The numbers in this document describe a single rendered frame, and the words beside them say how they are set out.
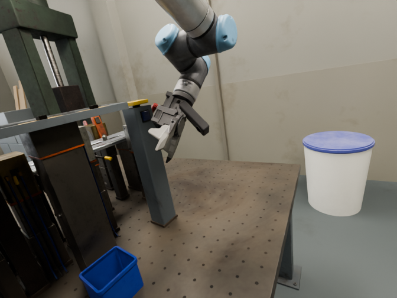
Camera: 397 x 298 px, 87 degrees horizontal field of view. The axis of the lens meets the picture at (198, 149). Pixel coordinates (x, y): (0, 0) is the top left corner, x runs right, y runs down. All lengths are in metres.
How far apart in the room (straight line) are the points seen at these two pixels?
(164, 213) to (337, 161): 1.35
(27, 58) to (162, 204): 2.71
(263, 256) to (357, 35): 2.06
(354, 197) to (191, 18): 1.78
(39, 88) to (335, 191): 3.21
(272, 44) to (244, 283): 2.16
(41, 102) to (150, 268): 2.74
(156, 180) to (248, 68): 1.94
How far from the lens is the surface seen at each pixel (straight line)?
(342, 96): 2.40
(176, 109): 0.64
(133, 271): 0.64
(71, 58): 3.75
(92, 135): 1.19
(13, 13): 3.29
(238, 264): 0.67
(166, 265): 0.71
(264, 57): 2.44
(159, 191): 0.78
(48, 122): 0.54
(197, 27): 0.52
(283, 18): 2.44
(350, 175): 1.89
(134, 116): 0.69
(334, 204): 2.01
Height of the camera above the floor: 1.19
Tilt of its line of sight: 18 degrees down
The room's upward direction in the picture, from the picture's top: 10 degrees counter-clockwise
